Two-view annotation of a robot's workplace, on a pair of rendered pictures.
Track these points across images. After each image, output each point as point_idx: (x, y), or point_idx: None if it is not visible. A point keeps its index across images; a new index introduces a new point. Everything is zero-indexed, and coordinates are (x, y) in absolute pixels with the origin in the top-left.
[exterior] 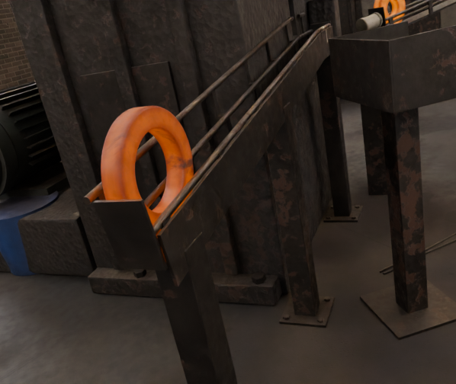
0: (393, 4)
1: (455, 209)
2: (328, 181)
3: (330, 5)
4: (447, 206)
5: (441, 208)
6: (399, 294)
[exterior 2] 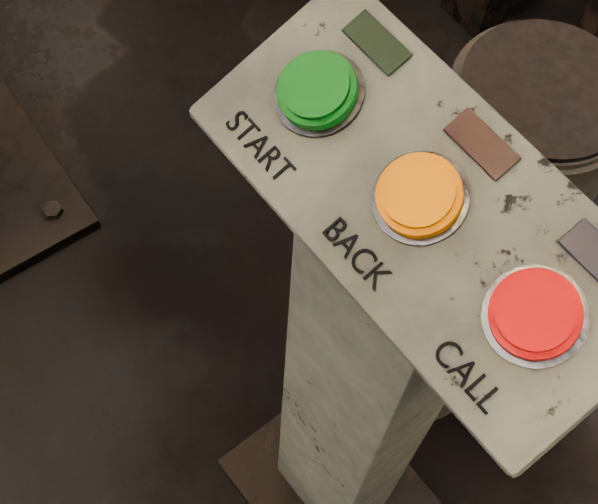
0: None
1: (252, 15)
2: None
3: None
4: (277, 19)
5: (282, 3)
6: None
